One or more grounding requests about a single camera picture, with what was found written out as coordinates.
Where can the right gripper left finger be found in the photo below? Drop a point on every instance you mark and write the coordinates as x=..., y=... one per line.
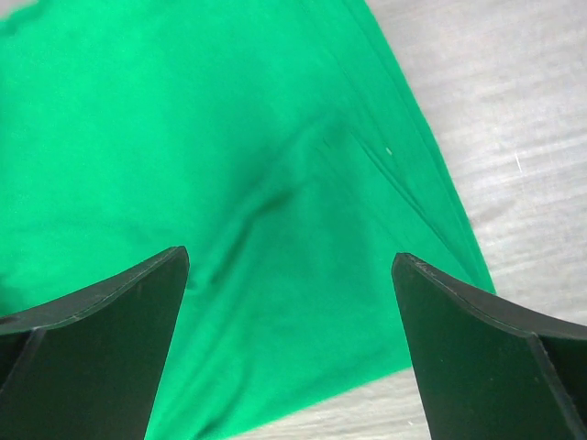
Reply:
x=88, y=365

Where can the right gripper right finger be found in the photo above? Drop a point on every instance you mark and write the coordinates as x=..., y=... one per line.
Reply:
x=487, y=368

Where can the green t shirt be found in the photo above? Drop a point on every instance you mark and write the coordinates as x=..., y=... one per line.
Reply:
x=277, y=141

